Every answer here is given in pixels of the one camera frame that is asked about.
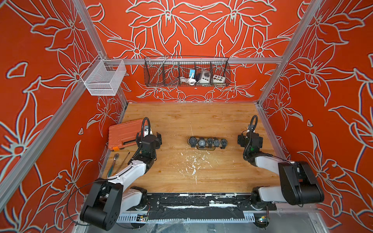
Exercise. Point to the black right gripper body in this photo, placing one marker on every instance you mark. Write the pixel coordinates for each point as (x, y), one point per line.
(242, 139)

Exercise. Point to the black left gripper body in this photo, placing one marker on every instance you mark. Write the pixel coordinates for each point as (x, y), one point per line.
(157, 141)

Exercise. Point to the black watch placed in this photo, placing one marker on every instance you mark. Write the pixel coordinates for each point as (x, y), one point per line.
(223, 143)

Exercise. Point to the black slim round watch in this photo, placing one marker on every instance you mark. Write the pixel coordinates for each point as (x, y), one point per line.
(216, 142)

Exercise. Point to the black watch dark red dial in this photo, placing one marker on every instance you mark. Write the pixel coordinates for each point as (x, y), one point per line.
(210, 143)

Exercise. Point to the dark wooden watch stand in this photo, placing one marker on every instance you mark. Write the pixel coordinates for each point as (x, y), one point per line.
(206, 148)

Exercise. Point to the black chunky sport watch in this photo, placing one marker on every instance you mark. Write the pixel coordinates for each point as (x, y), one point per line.
(193, 141)

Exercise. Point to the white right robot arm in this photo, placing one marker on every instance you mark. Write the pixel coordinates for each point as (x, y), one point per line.
(298, 184)

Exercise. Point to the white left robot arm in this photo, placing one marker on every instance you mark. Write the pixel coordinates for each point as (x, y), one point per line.
(110, 197)

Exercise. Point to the orange plastic tool case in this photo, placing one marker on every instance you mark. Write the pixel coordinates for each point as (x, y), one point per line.
(124, 135)

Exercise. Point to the white box with dots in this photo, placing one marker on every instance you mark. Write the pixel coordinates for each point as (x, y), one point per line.
(219, 80)

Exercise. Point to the white grey round device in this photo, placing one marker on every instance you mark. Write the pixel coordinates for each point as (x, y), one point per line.
(205, 77)

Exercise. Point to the small circuit board left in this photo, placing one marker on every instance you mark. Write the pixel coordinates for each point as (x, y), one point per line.
(142, 218)

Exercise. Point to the small circuit board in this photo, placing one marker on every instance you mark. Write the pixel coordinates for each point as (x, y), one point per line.
(262, 222)
(142, 218)

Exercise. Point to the blue white small box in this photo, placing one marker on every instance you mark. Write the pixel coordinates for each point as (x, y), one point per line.
(192, 74)

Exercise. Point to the small circuit board right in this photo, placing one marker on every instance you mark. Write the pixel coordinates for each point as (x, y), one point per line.
(262, 222)

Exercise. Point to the green handled ratchet wrench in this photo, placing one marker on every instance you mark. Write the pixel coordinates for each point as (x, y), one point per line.
(111, 169)

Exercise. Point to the black wire wall basket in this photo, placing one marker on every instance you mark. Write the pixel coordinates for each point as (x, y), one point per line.
(173, 71)

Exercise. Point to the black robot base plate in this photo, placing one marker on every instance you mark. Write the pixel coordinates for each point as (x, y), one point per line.
(200, 206)

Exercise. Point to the white mesh wall basket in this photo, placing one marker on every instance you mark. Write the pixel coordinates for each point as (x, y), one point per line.
(101, 80)

